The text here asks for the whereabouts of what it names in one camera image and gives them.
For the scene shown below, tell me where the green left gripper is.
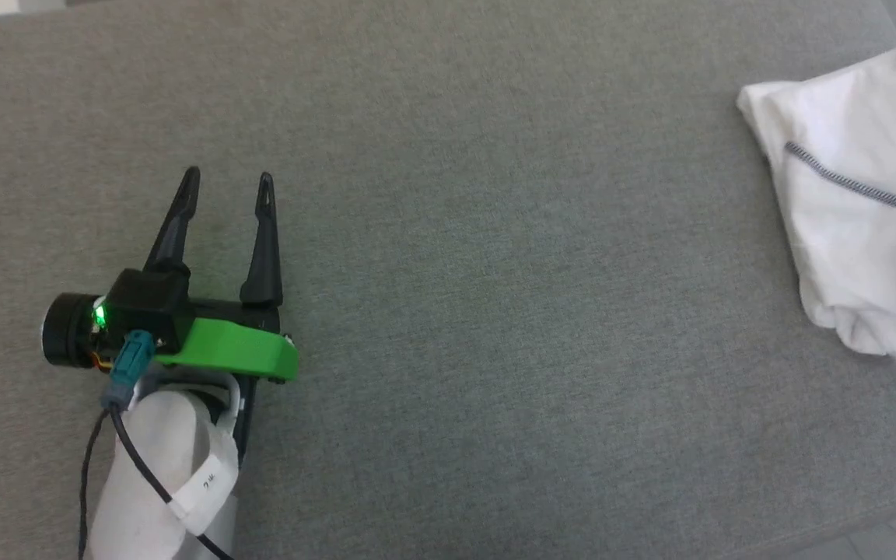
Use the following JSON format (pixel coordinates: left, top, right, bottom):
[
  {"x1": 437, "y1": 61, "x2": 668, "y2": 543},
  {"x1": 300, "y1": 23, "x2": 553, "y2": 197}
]
[{"x1": 42, "y1": 166, "x2": 299, "y2": 386}]

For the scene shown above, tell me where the white t-shirt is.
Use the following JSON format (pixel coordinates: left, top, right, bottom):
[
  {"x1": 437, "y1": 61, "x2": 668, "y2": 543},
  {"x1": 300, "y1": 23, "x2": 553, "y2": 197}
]
[{"x1": 736, "y1": 19, "x2": 896, "y2": 369}]

